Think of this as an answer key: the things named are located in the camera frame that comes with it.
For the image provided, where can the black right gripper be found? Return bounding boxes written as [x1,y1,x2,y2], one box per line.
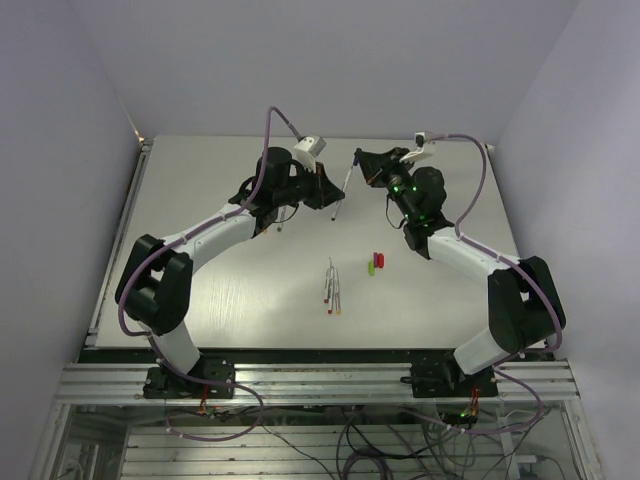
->
[356,147,416,222]

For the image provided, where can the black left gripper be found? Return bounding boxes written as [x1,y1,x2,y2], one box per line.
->
[276,161,346,211]

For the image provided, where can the blue ended white pen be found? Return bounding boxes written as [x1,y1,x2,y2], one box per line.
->
[331,161,357,222]

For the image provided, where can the green ended white pen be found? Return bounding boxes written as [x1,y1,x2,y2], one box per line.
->
[277,207,286,232]

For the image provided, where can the orange ended white pen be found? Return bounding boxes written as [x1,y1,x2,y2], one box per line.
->
[333,267,341,315]

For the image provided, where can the red ended white pen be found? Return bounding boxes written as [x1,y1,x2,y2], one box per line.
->
[327,283,334,315]

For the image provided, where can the purple ended white pen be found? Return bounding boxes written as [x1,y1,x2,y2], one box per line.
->
[324,259,334,304]

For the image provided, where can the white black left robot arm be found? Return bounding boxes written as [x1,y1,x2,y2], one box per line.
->
[115,137,345,397]

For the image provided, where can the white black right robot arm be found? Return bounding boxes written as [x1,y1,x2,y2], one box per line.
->
[354,148,566,396]

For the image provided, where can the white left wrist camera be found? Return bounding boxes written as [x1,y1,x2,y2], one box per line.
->
[293,135,326,173]

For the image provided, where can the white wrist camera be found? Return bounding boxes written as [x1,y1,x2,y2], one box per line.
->
[293,135,326,173]
[400,131,435,164]

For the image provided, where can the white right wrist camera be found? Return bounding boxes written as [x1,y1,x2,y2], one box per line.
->
[400,131,435,164]

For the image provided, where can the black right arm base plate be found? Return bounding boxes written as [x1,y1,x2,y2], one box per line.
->
[400,363,498,398]

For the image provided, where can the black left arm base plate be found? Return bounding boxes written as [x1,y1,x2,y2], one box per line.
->
[142,360,235,400]

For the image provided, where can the aluminium extrusion frame rail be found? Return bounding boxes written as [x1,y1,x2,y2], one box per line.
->
[54,361,580,406]

